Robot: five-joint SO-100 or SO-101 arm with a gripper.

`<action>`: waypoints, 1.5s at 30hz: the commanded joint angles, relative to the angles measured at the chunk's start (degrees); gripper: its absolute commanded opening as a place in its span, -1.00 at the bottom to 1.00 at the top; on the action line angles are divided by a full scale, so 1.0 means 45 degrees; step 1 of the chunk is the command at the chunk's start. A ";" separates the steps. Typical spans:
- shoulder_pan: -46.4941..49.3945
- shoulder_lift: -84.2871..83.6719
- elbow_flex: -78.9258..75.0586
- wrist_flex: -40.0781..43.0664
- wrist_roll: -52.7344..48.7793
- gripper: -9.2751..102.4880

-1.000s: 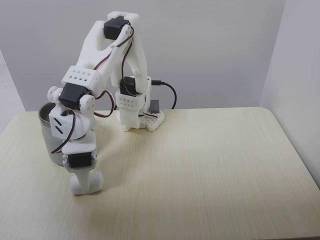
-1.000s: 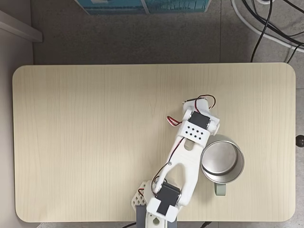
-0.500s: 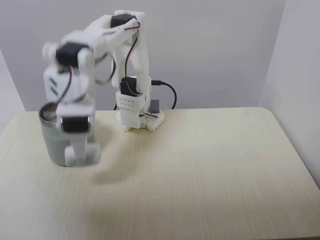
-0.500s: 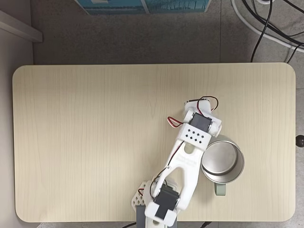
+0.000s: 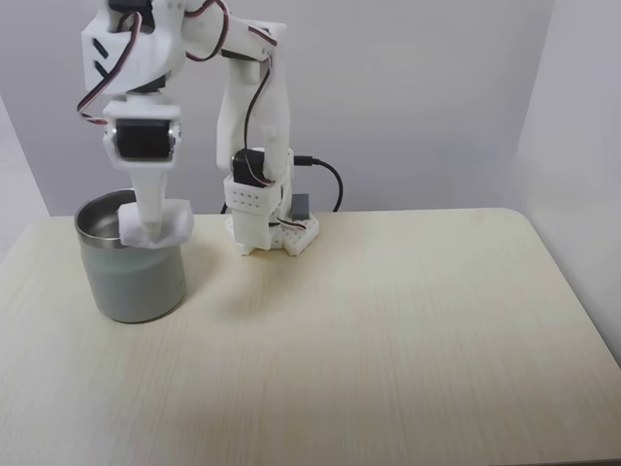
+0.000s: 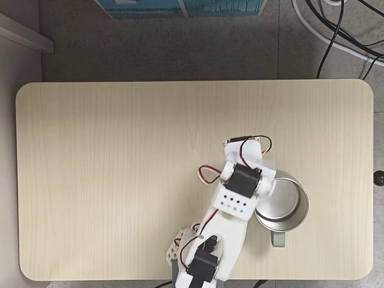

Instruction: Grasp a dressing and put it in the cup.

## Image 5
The grey clamp block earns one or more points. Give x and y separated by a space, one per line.
301 206

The white gauze dressing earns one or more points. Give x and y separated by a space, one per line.
178 225

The steel insulated cup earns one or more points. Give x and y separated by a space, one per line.
136 286

